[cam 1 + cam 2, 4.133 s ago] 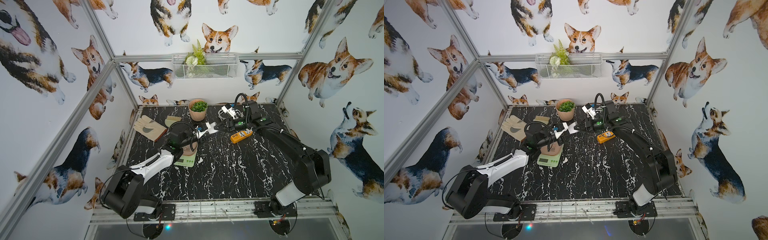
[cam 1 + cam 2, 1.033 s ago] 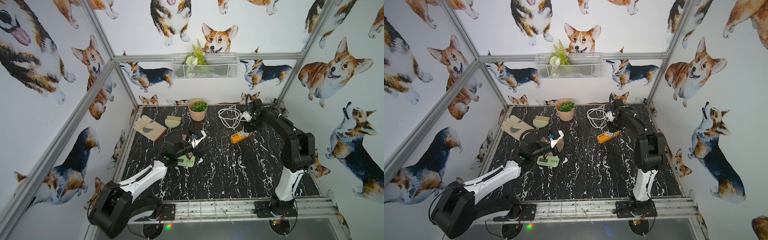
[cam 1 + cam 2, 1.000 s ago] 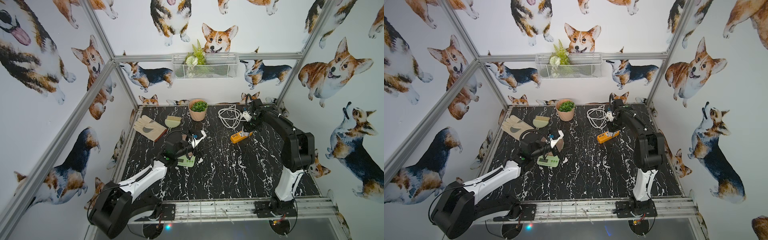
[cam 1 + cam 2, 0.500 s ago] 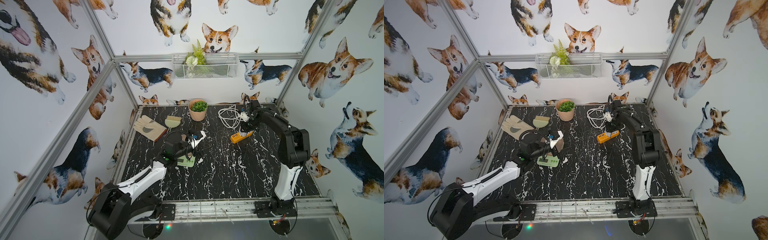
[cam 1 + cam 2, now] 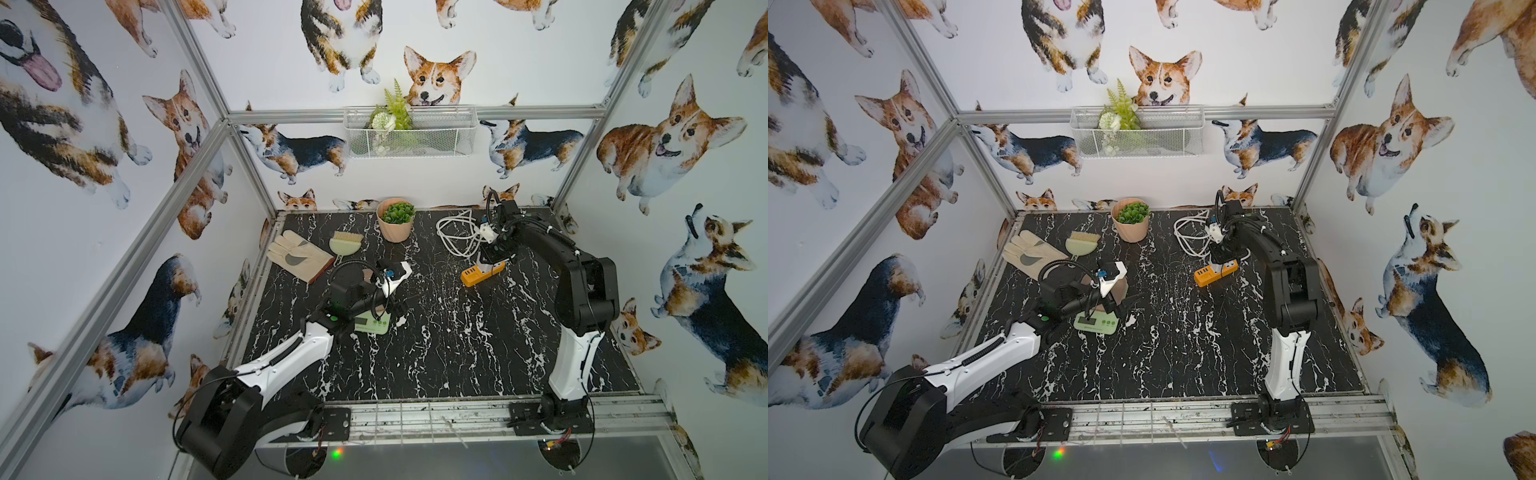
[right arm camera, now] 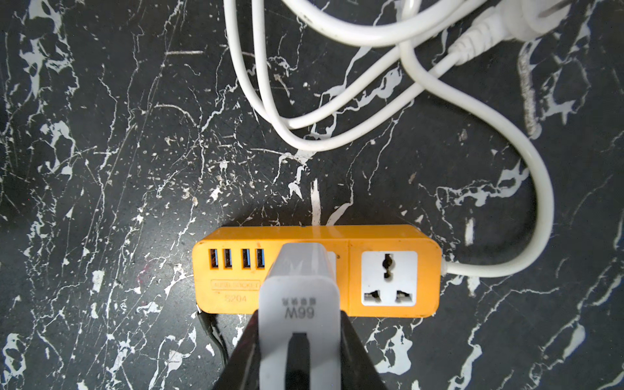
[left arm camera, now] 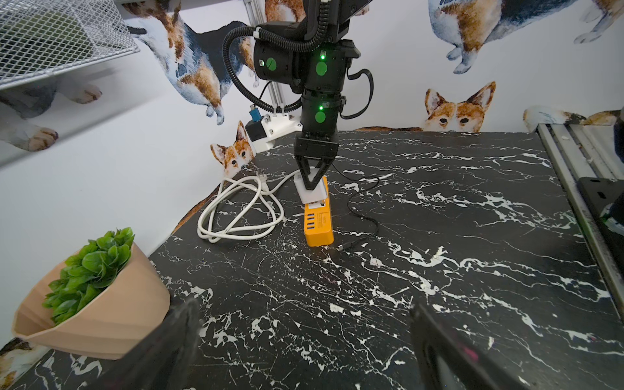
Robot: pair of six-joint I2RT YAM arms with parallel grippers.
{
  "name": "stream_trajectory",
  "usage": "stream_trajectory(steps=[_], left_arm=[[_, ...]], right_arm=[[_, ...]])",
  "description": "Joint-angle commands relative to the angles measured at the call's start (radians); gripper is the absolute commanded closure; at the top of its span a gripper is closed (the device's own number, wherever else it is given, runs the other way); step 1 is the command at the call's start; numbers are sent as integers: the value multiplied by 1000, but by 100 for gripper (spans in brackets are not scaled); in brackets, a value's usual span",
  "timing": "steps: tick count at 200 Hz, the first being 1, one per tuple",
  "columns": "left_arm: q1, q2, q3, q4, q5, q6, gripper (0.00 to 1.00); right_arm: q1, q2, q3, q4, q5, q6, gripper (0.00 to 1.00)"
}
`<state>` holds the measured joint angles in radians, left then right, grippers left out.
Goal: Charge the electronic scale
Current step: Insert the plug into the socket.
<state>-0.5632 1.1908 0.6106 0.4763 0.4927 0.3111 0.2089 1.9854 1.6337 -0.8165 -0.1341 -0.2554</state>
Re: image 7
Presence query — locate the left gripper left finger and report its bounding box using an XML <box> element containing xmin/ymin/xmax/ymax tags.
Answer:
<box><xmin>88</xmin><ymin>298</ymin><xmax>201</xmax><ymax>389</ymax></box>

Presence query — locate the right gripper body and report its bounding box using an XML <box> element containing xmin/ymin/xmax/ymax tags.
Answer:
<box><xmin>294</xmin><ymin>133</ymin><xmax>339</xmax><ymax>168</ymax></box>

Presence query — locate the black USB charging cable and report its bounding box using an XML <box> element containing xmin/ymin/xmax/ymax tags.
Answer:
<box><xmin>331</xmin><ymin>160</ymin><xmax>381</xmax><ymax>252</ymax></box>

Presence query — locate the white USB charger adapter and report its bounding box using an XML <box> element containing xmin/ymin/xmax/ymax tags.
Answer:
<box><xmin>293</xmin><ymin>172</ymin><xmax>328</xmax><ymax>205</ymax></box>

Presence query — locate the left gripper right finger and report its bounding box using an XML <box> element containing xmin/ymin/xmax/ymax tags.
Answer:
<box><xmin>409</xmin><ymin>304</ymin><xmax>526</xmax><ymax>389</ymax></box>

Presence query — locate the white wire wall basket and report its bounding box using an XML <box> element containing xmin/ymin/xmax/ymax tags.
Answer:
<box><xmin>1</xmin><ymin>1</ymin><xmax>139</xmax><ymax>89</ymax></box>

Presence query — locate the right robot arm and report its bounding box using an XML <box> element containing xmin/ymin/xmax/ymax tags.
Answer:
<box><xmin>222</xmin><ymin>1</ymin><xmax>374</xmax><ymax>190</ymax></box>

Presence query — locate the white power strip cable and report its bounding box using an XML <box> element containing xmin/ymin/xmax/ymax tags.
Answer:
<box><xmin>197</xmin><ymin>169</ymin><xmax>303</xmax><ymax>244</ymax></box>

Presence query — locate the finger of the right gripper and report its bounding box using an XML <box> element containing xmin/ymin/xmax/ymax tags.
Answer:
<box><xmin>295</xmin><ymin>157</ymin><xmax>314</xmax><ymax>190</ymax></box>
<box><xmin>311</xmin><ymin>158</ymin><xmax>335</xmax><ymax>189</ymax></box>

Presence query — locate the pink pot with green plant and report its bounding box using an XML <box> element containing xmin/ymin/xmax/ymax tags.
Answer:
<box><xmin>11</xmin><ymin>227</ymin><xmax>170</xmax><ymax>360</ymax></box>

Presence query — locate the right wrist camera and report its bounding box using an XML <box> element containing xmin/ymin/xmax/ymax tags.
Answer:
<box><xmin>245</xmin><ymin>105</ymin><xmax>303</xmax><ymax>154</ymax></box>

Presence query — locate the orange power strip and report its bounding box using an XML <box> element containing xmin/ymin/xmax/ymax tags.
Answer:
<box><xmin>304</xmin><ymin>176</ymin><xmax>334</xmax><ymax>247</ymax></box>

